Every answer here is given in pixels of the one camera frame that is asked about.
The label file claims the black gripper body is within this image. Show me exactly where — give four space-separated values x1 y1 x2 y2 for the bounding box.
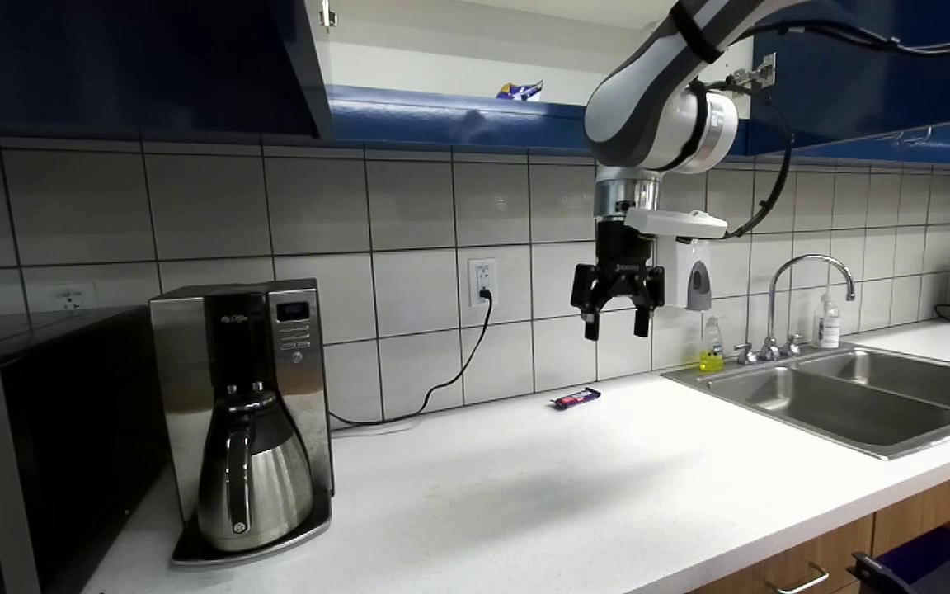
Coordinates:
566 219 670 314

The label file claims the blue snack packet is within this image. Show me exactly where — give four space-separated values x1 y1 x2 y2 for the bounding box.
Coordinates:
494 75 548 106

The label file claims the metal cabinet hinge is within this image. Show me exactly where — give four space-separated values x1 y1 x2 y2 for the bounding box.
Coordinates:
730 50 781 98

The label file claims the open white cabinet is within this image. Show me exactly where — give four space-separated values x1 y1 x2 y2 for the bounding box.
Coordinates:
305 0 763 157

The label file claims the blue cabinet door with hinge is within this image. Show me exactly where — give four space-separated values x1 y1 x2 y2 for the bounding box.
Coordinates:
748 0 950 157

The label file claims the closed blue cabinet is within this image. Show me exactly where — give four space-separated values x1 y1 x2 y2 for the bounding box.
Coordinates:
765 110 950 171

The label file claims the wooden lower cabinet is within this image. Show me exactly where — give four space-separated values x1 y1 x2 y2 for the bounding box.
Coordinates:
694 458 950 594

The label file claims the dark blue cabinet door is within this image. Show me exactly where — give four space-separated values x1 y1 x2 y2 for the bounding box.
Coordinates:
0 0 338 146

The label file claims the yellow dish soap bottle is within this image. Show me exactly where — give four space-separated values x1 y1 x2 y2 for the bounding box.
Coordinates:
688 311 730 375

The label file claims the small dark candy bar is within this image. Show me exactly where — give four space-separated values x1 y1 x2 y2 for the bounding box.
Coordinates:
551 384 603 412

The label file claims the chrome sink faucet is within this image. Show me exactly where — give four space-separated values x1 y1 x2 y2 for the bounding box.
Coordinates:
737 251 861 366

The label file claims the small white pump bottle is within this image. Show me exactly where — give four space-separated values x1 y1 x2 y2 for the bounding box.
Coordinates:
818 289 845 353

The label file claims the stainless steel double sink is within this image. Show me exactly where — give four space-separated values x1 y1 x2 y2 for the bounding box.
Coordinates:
665 343 950 462

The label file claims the black steel coffee maker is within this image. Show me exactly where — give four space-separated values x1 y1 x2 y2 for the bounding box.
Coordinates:
147 276 338 572

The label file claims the stainless steel carafe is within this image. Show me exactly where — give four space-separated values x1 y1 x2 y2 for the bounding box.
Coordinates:
190 375 321 555

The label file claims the dark blue chair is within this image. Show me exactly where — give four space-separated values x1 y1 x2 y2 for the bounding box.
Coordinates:
849 523 950 594

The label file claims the black microwave oven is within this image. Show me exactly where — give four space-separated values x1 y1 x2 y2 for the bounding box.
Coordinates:
0 306 172 594

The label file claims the white wall soap dispenser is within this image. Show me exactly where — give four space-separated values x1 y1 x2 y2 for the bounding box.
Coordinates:
658 235 716 314

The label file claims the black power cord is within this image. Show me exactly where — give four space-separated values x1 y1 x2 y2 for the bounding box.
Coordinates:
326 286 497 428

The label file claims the metal drawer handle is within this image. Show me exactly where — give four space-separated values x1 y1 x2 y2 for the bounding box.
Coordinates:
765 565 834 594

